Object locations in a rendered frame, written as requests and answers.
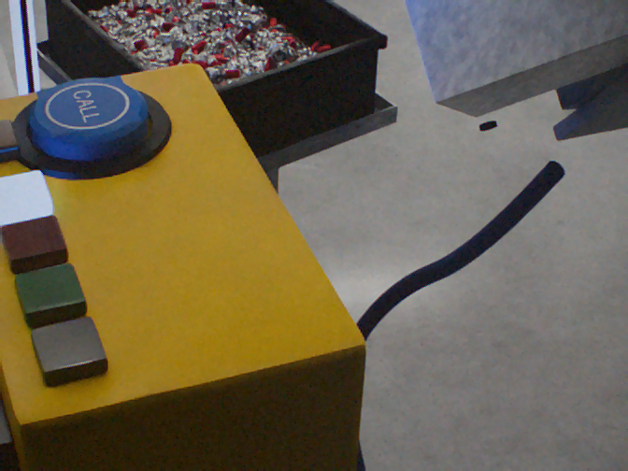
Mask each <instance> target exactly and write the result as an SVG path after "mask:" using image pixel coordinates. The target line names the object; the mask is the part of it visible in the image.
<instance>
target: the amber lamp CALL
mask: <svg viewBox="0 0 628 471"><path fill-rule="evenodd" d="M20 156H21V146H20V143H19V140H18V138H17V136H16V133H15V129H14V126H13V123H12V121H11V120H8V119H6V120H1V121H0V163H2V162H7V161H13V160H18V159H19V158H20Z"/></svg>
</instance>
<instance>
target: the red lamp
mask: <svg viewBox="0 0 628 471"><path fill-rule="evenodd" d="M0 236H1V239H2V243H3V247H4V251H5V254H6V256H7V263H8V266H9V269H10V271H11V272H12V273H19V272H22V271H27V270H32V269H37V268H41V267H46V266H51V265H56V264H63V263H66V262H68V257H69V254H68V247H67V246H66V242H65V239H64V235H63V232H62V229H61V225H60V223H59V221H58V219H57V217H56V216H55V215H50V216H45V217H39V218H34V219H30V220H25V221H16V222H12V223H7V224H3V225H1V229H0Z"/></svg>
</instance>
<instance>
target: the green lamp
mask: <svg viewBox="0 0 628 471"><path fill-rule="evenodd" d="M14 284H15V290H16V293H17V294H18V296H19V300H20V303H21V309H22V312H23V315H24V319H25V322H26V323H27V324H28V325H29V326H34V325H39V324H42V323H47V322H51V321H58V320H63V319H68V318H73V317H77V316H81V315H84V314H86V313H87V309H88V308H87V299H86V297H85V294H84V291H83V288H82V286H81V283H80V280H79V278H78V276H77V272H76V269H75V267H74V266H73V265H72V264H62V265H57V266H54V267H49V268H44V269H38V270H35V271H30V272H25V273H20V274H18V275H16V276H15V278H14Z"/></svg>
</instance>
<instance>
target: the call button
mask: <svg viewBox="0 0 628 471"><path fill-rule="evenodd" d="M36 94H37V97H38V100H36V102H35V103H34V104H33V106H32V108H31V110H30V117H28V118H29V125H30V132H31V139H32V143H33V145H34V147H35V149H36V150H37V151H38V152H40V153H41V154H43V155H45V156H47V157H50V158H52V159H54V160H59V161H63V162H69V163H95V162H103V161H107V160H111V159H115V158H118V156H121V155H123V154H126V153H128V152H130V151H132V150H134V149H136V148H137V147H138V146H141V144H142V143H143V142H144V140H145V139H146V137H147V134H148V131H149V129H148V110H147V104H146V101H145V99H144V98H143V95H142V94H141V93H140V92H138V91H137V90H135V89H134V88H132V87H130V86H129V85H127V84H125V83H124V81H123V79H122V77H121V76H116V77H110V78H83V79H76V80H71V81H68V82H65V83H62V84H59V85H58V86H56V87H53V88H51V89H46V90H40V91H36Z"/></svg>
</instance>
